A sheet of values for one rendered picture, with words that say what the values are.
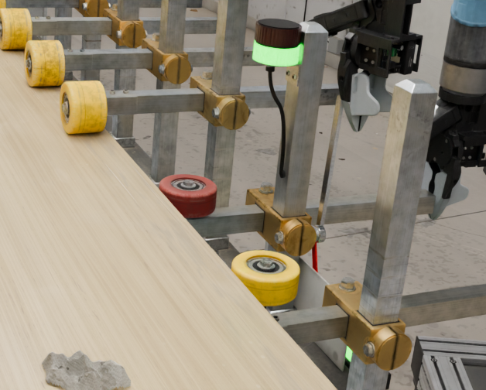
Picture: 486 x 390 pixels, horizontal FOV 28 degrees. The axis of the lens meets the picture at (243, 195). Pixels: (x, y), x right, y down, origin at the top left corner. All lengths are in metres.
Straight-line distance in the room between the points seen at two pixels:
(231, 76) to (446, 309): 0.51
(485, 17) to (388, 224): 0.44
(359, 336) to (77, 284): 0.35
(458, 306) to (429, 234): 2.30
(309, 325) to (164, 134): 0.71
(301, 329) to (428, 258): 2.24
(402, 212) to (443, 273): 2.20
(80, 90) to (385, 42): 0.47
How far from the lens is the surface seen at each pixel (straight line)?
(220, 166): 1.57
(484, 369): 2.40
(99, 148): 1.47
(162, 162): 1.82
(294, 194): 1.35
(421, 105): 1.08
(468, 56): 1.47
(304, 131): 1.32
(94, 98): 1.49
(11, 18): 1.95
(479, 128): 1.54
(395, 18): 1.32
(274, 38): 1.25
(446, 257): 3.44
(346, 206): 1.45
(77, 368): 0.91
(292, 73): 1.30
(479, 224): 3.77
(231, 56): 1.52
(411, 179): 1.11
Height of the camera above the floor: 1.41
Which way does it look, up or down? 22 degrees down
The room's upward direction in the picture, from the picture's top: 6 degrees clockwise
